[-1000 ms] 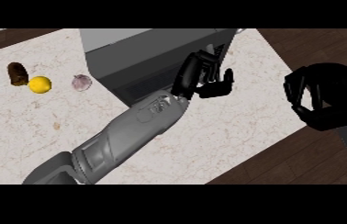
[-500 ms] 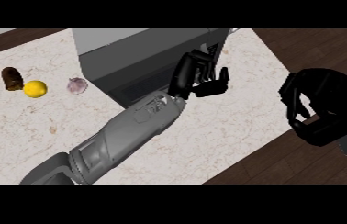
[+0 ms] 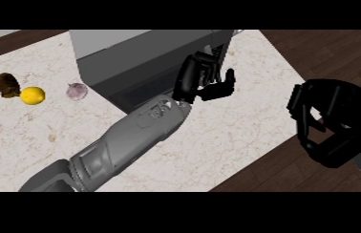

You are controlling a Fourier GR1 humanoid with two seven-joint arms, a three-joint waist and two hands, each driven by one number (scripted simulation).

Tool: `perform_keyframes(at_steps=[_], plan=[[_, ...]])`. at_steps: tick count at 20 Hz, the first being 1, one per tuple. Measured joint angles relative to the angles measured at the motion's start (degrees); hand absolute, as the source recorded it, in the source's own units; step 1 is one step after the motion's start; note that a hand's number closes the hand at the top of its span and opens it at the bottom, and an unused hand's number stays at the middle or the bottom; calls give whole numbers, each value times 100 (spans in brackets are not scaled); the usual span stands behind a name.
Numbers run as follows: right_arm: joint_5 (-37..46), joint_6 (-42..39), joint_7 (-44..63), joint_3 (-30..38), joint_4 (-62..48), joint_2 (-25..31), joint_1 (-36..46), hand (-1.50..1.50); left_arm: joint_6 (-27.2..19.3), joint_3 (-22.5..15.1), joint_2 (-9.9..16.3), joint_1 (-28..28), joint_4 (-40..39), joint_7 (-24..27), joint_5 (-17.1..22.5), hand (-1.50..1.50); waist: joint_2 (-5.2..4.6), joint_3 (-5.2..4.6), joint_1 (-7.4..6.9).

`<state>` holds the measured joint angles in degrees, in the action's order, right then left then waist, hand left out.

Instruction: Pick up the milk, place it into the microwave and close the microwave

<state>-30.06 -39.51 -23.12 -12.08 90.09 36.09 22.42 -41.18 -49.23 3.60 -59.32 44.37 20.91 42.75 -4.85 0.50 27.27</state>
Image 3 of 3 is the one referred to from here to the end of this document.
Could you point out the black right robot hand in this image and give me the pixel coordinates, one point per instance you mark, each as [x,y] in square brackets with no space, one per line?
[329,122]

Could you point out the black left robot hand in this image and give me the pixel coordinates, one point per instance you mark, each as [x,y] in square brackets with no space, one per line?
[189,80]

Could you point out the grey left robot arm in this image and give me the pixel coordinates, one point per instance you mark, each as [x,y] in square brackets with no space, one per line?
[122,141]

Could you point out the dark grey microwave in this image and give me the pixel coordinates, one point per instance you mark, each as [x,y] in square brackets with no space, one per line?
[146,61]

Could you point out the pale purple garlic bulb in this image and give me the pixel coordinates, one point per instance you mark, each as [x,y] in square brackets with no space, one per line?
[76,91]

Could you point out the yellow lemon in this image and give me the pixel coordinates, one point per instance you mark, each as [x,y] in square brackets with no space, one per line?
[33,95]

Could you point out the dark brown round object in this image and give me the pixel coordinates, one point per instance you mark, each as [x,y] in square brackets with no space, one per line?
[8,85]

